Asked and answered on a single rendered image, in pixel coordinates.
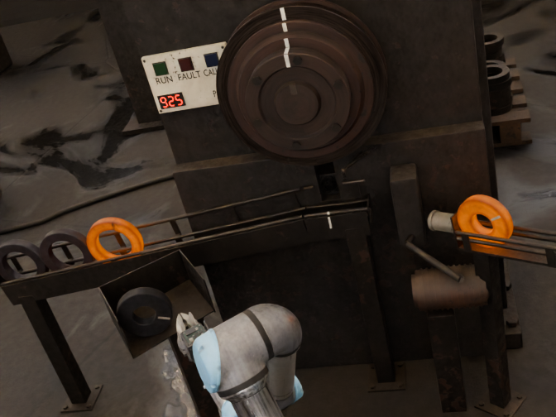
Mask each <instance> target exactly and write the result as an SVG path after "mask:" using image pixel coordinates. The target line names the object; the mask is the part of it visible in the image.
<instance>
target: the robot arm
mask: <svg viewBox="0 0 556 417"><path fill-rule="evenodd" d="M184 322H186V323H187V324H188V326H189V329H187V330H186V327H185V325H184ZM176 328H177V334H178V339H177V343H178V346H179V349H180V351H181V352H182V353H183V354H184V357H186V356H188V358H189V361H190V362H194V363H195V364H196V367H197V369H198V371H199V375H200V377H201V379H202V381H203V382H204V389H207V390H208V392H209V393H210V395H211V396H212V398H213V400H214V402H215V404H216V405H217V407H218V412H219V415H220V417H284V415H283V414H282V412H281V411H282V410H283V409H284V408H286V407H287V406H289V405H293V404H294V403H295V402H296V401H297V400H298V399H300V398H301V397H302V396H303V394H304V392H303V389H302V386H301V384H300V382H299V380H298V379H297V377H296V376H295V360H296V352H297V351H298V349H299V348H300V344H301V341H302V329H301V326H300V322H299V320H298V319H297V318H296V317H295V315H294V314H293V313H292V312H290V311H289V310H288V309H287V308H284V307H282V306H279V305H278V304H257V305H254V306H252V307H250V308H248V309H246V310H245V311H243V312H241V313H240V314H238V315H236V316H234V317H232V318H230V319H229V320H227V321H225V322H223V323H222V324H220V325H218V326H216V327H215V328H209V327H208V325H207V324H206V323H205V322H204V326H203V325H202V324H201V323H199V322H198V321H197V320H196V319H194V316H193V315H192V314H191V313H190V312H189V315H187V314H183V313H180V314H178V317H177V320H176Z"/></svg>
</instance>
